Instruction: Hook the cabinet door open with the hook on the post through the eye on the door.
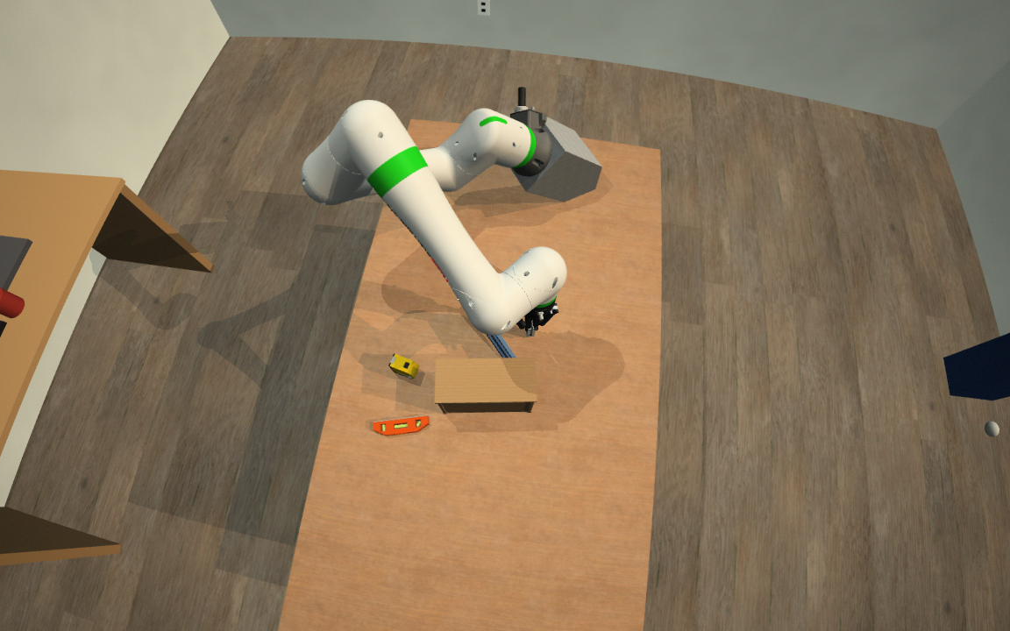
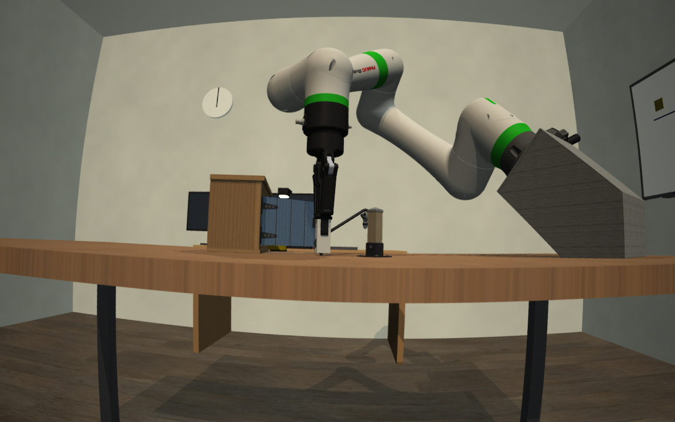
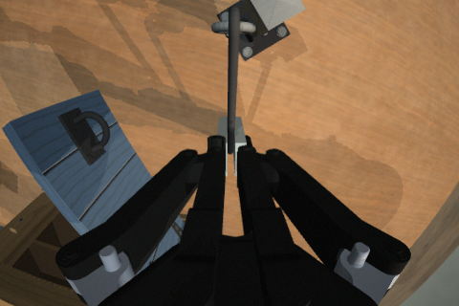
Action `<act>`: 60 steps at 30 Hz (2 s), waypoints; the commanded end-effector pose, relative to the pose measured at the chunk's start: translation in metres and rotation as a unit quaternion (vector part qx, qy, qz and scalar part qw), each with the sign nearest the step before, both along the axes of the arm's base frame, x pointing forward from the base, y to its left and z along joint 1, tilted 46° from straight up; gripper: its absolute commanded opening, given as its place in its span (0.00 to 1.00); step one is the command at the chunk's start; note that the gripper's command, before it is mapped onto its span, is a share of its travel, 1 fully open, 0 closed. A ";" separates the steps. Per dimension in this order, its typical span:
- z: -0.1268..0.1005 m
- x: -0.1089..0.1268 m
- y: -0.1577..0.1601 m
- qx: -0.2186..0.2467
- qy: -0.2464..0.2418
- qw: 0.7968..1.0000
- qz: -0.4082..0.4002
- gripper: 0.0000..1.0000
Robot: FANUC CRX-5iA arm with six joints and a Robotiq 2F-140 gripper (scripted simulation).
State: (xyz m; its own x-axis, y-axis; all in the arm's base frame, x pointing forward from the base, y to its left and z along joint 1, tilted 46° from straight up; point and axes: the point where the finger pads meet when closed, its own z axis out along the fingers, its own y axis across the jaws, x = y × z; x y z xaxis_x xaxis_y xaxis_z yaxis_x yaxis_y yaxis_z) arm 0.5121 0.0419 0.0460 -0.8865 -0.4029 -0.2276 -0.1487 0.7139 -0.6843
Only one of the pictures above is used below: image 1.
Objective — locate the orange spirit level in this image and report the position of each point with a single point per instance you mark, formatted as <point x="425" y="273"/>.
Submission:
<point x="393" y="427"/>

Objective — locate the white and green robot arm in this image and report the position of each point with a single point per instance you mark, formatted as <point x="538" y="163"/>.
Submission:
<point x="370" y="139"/>

